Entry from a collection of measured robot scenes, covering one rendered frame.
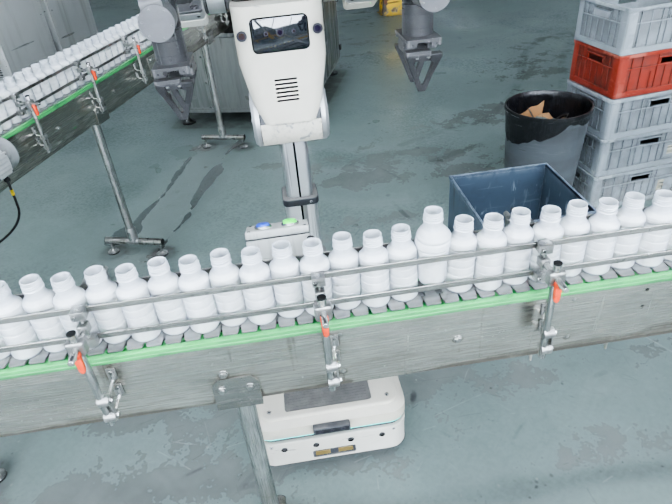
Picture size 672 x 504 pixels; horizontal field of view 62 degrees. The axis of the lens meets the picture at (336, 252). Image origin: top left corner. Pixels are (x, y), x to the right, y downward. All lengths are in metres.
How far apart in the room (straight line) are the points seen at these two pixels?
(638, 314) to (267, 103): 1.03
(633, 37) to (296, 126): 2.07
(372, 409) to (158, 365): 0.95
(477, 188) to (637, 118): 1.77
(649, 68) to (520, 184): 1.65
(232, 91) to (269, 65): 3.42
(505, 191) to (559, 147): 1.34
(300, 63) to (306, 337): 0.73
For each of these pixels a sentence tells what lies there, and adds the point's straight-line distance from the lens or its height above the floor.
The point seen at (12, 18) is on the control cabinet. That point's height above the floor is 0.77.
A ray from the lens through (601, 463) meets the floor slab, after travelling 2.25.
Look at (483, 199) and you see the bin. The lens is 1.85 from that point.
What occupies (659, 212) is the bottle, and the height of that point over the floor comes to 1.13.
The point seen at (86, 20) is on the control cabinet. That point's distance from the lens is 8.06.
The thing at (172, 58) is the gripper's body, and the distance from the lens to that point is 1.07.
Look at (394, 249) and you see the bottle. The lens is 1.11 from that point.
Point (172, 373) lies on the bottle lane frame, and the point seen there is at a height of 0.93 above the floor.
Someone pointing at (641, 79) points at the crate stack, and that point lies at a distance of 3.39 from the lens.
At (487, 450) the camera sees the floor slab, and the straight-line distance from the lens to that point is 2.19.
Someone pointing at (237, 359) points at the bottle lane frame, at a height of 0.94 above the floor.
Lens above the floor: 1.75
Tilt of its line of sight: 34 degrees down
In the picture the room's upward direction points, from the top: 5 degrees counter-clockwise
